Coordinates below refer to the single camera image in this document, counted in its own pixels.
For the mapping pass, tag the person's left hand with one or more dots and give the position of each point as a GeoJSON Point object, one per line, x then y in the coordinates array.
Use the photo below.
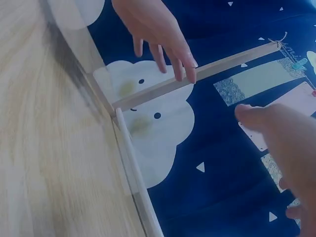
{"type": "Point", "coordinates": [155, 22]}

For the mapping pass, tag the person's right hand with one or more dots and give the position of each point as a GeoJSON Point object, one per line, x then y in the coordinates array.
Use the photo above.
{"type": "Point", "coordinates": [288, 140]}

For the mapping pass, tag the person's right thumb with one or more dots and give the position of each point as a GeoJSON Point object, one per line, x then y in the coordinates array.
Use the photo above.
{"type": "Point", "coordinates": [264, 118]}

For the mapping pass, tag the person's left thumb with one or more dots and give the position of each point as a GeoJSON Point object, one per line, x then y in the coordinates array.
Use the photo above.
{"type": "Point", "coordinates": [188, 58]}

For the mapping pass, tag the person's right fingers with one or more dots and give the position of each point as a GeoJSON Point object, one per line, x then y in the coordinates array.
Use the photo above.
{"type": "Point", "coordinates": [293, 212]}

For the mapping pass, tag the square wooden post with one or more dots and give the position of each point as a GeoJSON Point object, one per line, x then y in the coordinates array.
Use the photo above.
{"type": "Point", "coordinates": [222, 65]}

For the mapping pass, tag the cream lace patterned card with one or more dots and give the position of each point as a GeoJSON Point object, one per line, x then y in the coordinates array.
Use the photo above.
{"type": "Point", "coordinates": [271, 170]}
{"type": "Point", "coordinates": [294, 204]}

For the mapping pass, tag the pink card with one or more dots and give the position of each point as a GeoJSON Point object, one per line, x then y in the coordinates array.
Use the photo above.
{"type": "Point", "coordinates": [291, 98]}

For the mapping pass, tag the green card with lace print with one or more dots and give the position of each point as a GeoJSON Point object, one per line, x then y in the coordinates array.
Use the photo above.
{"type": "Point", "coordinates": [259, 77]}

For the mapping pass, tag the flat wooden base bar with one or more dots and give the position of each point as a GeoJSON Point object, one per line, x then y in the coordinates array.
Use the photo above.
{"type": "Point", "coordinates": [100, 91]}

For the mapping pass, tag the teal clothespin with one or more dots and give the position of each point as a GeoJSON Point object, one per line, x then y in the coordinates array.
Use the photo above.
{"type": "Point", "coordinates": [299, 64]}

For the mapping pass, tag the thin brown twine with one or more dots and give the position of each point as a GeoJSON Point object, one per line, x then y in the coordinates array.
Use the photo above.
{"type": "Point", "coordinates": [285, 49]}

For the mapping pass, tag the long white round rod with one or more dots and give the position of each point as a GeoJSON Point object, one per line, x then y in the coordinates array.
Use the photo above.
{"type": "Point", "coordinates": [132, 148]}

